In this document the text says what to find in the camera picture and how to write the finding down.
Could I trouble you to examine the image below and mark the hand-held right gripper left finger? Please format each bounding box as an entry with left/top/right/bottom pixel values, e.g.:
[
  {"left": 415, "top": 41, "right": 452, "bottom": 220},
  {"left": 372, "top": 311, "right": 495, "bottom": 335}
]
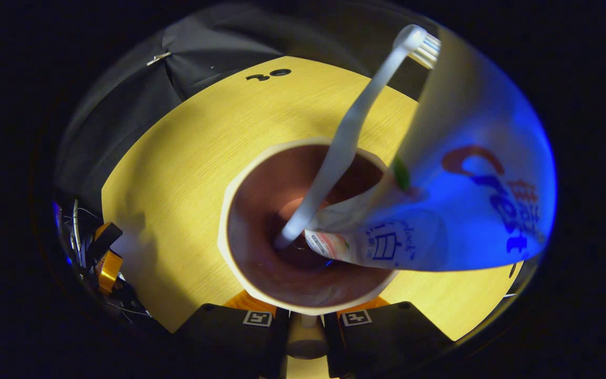
[{"left": 173, "top": 290, "right": 289, "bottom": 379}]

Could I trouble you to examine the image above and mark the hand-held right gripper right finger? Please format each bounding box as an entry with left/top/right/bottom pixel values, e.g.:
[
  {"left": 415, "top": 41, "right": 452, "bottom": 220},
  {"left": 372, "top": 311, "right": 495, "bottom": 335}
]
[{"left": 323, "top": 296, "right": 455, "bottom": 379}]

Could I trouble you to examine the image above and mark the beige cup with brown inside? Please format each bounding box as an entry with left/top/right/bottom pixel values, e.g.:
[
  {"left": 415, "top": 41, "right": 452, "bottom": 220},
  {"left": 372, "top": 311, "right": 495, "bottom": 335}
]
[{"left": 218, "top": 138, "right": 414, "bottom": 362}]

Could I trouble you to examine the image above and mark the white toothbrush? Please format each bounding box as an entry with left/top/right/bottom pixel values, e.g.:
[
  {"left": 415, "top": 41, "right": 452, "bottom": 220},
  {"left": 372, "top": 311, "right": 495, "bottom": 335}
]
[{"left": 273, "top": 24, "right": 442, "bottom": 251}]

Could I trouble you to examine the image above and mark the white toothpaste tube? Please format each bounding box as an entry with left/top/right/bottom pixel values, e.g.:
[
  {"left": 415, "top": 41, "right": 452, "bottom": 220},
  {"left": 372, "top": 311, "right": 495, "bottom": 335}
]
[{"left": 305, "top": 26, "right": 558, "bottom": 273}]

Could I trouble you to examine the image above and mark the wooden desktop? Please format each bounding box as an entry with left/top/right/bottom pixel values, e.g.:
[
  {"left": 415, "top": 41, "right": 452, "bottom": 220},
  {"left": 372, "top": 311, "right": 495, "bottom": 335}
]
[{"left": 102, "top": 56, "right": 526, "bottom": 379}]

